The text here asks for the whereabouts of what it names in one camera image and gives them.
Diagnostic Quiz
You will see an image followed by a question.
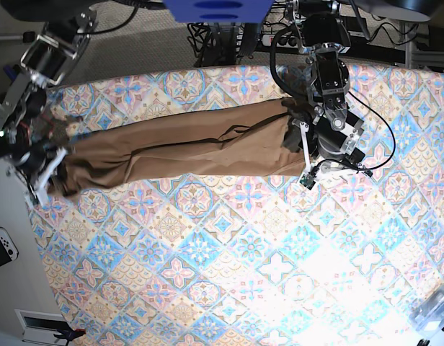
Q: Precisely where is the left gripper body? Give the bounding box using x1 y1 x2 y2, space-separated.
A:
292 115 373 190

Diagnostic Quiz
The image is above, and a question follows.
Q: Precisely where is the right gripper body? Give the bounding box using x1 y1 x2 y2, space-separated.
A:
5 142 68 205

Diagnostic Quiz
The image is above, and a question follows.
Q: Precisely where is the brown t-shirt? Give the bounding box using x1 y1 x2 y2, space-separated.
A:
58 98 305 196

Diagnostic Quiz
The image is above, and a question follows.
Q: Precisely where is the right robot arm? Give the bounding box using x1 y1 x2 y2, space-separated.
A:
0 8 97 206

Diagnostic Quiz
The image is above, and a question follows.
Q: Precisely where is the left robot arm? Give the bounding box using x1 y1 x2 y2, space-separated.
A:
270 1 372 190

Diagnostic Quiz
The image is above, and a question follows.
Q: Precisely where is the game console with white controller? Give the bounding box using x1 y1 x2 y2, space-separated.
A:
0 227 19 267

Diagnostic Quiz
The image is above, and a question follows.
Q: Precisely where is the white power strip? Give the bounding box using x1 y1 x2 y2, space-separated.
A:
261 34 298 48

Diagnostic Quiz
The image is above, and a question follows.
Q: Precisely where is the patterned colourful tablecloth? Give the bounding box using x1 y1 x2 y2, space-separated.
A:
29 65 444 345

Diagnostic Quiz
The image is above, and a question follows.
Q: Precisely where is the white floor vent box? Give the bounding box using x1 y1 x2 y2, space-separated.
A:
14 309 69 345

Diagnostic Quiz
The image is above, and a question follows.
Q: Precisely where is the black clamp lower left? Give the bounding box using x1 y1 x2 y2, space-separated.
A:
53 328 86 343

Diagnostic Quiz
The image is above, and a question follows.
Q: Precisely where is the clear plastic box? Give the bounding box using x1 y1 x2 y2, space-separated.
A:
409 284 444 339

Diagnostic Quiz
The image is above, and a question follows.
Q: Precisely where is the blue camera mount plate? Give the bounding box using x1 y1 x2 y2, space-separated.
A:
163 0 274 23

